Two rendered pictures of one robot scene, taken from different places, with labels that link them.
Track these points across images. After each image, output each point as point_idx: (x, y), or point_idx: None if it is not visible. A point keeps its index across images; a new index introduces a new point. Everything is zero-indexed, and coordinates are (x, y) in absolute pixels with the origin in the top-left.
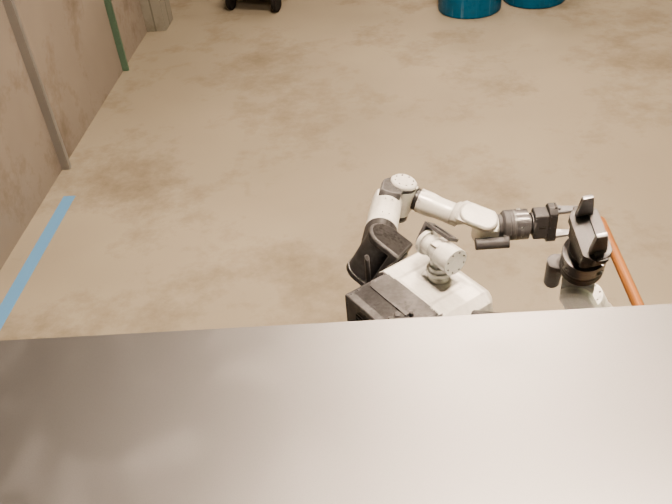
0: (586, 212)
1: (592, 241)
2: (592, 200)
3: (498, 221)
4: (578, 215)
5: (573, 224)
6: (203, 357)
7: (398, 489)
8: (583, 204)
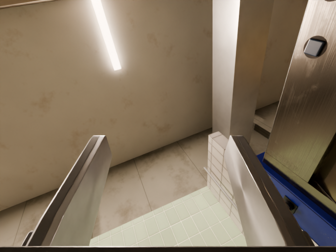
0: (79, 236)
1: (247, 164)
2: (107, 166)
3: None
4: (58, 239)
5: (79, 248)
6: None
7: None
8: (97, 160)
